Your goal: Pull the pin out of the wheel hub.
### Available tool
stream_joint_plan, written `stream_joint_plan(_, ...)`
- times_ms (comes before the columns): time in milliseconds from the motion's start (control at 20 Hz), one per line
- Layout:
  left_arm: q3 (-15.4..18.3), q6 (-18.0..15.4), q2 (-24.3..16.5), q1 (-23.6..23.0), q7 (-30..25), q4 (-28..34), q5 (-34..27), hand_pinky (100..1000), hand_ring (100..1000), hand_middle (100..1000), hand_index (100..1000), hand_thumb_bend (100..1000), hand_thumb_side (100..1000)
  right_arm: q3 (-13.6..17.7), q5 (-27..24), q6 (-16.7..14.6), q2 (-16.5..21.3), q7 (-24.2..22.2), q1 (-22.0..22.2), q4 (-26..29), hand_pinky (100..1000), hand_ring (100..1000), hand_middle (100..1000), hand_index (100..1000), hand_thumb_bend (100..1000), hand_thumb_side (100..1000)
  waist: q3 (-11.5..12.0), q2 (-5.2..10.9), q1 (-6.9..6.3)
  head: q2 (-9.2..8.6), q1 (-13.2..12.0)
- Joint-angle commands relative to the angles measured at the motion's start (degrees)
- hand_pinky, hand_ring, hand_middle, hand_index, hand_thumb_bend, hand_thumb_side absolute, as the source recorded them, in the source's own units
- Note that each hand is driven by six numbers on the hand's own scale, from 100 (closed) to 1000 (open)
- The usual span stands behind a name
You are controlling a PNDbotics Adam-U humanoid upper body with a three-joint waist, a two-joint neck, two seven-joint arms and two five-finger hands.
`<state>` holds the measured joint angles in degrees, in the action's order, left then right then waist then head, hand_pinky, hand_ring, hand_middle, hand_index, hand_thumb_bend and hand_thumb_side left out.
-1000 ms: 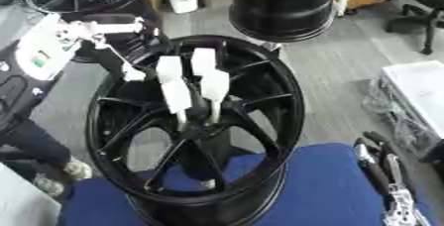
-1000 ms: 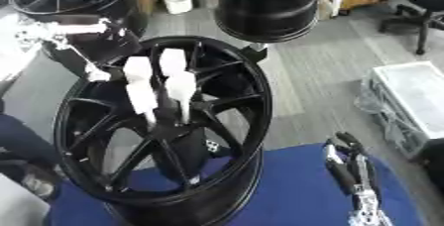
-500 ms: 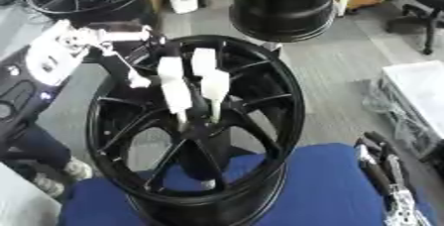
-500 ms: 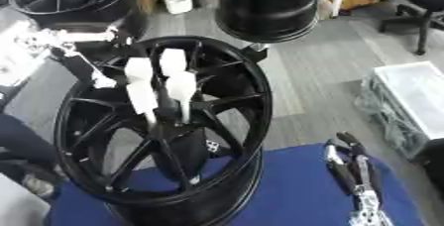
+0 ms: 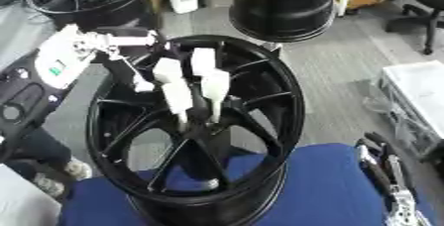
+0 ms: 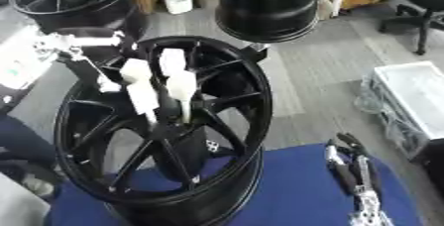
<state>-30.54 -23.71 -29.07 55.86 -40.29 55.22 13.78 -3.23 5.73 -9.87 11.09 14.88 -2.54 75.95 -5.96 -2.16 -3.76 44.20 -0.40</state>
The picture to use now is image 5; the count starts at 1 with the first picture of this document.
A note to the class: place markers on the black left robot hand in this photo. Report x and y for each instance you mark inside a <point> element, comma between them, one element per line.
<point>122,65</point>

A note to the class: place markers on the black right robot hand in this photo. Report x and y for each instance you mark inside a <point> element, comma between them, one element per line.
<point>378,164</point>

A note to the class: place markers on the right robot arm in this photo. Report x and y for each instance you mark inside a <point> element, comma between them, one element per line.
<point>404,208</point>

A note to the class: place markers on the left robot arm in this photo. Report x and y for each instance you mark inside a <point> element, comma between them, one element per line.
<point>58,61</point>

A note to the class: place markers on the black spoked wheel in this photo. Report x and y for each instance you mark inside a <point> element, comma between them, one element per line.
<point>271,81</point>

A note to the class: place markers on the black wheel rim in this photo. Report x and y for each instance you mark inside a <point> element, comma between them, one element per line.
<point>283,12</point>

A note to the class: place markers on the white storage crate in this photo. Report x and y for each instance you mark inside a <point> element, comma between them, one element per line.
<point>419,94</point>

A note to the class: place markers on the person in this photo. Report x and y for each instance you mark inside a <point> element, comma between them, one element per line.
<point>40,154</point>

